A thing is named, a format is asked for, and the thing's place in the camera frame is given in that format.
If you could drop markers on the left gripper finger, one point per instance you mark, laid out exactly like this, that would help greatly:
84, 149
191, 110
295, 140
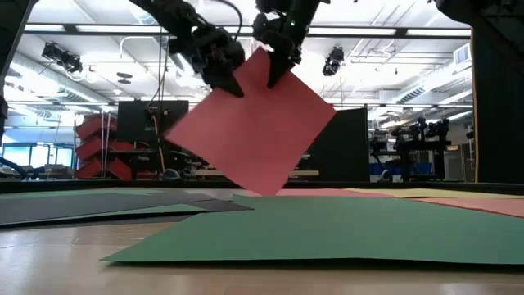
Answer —
233, 84
221, 85

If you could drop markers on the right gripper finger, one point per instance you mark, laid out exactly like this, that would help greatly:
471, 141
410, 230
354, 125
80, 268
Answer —
274, 67
288, 63

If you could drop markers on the yellow paper sheet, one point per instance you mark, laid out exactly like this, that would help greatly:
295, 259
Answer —
430, 192

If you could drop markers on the orange paper sheet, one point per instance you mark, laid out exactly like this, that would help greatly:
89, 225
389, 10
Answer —
483, 205

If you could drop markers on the overhead LED light bar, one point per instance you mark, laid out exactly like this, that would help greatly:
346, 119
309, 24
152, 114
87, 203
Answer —
360, 30

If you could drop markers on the black screen panel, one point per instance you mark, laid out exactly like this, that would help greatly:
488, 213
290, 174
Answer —
139, 119

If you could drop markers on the plain black divider panel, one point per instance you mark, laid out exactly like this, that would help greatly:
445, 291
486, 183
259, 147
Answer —
348, 155

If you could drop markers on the red storage bin rack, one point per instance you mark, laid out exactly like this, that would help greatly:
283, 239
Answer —
92, 147

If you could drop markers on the blue workbench panel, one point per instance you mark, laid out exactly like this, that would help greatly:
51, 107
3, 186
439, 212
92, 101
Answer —
421, 169

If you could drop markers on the black divider panel yellow edge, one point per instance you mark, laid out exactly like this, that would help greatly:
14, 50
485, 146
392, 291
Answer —
499, 123

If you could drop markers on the black overhead camera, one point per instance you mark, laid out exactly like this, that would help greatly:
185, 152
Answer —
61, 57
333, 61

